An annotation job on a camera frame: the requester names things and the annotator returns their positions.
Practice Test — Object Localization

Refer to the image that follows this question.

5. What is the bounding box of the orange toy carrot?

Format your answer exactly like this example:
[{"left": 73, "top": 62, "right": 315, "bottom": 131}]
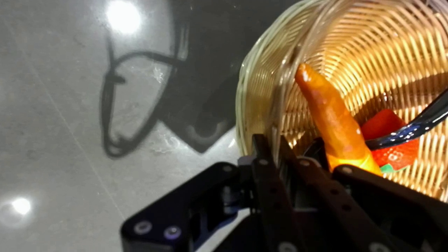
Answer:
[{"left": 295, "top": 65, "right": 381, "bottom": 176}]

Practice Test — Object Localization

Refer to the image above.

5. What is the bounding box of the blue plastic spoon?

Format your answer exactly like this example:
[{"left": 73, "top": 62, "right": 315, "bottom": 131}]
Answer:
[{"left": 365, "top": 90, "right": 448, "bottom": 150}]

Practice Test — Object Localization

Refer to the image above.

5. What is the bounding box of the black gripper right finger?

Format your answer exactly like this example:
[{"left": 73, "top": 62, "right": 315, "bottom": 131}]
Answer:
[{"left": 278, "top": 139, "right": 417, "bottom": 252}]

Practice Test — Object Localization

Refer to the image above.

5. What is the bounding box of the red toy pepper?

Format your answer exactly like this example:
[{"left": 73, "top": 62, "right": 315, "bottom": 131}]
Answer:
[{"left": 361, "top": 110, "right": 418, "bottom": 174}]

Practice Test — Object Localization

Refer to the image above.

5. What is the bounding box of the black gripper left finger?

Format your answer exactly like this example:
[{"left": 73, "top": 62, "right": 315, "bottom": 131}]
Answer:
[{"left": 252, "top": 135, "right": 301, "bottom": 252}]

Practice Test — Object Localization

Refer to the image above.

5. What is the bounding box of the brown wicker basket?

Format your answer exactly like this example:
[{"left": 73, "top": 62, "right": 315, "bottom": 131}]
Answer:
[{"left": 234, "top": 0, "right": 448, "bottom": 204}]

